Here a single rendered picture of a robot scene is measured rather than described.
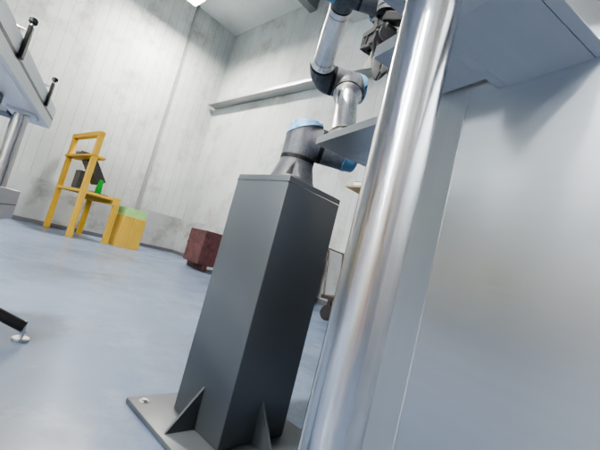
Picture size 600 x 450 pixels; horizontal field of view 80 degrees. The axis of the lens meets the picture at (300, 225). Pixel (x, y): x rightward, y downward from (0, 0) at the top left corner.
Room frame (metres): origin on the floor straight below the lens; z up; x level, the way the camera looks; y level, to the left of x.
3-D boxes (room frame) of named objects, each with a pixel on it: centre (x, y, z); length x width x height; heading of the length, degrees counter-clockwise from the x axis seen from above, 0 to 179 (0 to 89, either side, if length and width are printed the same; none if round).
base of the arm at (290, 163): (1.19, 0.06, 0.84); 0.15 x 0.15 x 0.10
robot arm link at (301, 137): (1.19, 0.06, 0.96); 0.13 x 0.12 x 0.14; 96
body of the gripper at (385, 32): (0.95, -0.09, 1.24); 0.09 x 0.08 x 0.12; 28
